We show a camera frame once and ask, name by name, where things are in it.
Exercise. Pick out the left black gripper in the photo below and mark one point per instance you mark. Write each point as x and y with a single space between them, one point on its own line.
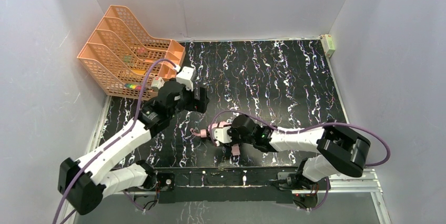
201 99

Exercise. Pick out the pink and black folding umbrella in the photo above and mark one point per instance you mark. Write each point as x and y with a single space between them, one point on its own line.
206 134

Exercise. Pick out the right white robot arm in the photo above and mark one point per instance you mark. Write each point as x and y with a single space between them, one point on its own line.
339 149

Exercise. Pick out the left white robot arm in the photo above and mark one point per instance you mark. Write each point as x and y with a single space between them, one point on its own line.
111 152

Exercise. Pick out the small white red box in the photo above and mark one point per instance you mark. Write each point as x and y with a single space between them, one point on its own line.
157 84

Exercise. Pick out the colourful marker set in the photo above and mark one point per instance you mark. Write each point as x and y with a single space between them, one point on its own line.
133 87

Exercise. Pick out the orange plastic file organizer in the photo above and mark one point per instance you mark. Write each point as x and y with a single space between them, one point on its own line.
121 51

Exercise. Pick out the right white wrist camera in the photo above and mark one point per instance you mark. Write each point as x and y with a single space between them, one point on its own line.
221 136

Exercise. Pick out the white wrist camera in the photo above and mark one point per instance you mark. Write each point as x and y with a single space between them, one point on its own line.
186 77
221 136

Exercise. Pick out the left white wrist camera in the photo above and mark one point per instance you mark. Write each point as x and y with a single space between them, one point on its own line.
186 77

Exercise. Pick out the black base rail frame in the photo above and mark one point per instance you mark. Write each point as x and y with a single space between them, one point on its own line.
172 185

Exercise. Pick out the white green wall socket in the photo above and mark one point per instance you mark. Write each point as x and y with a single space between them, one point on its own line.
328 45

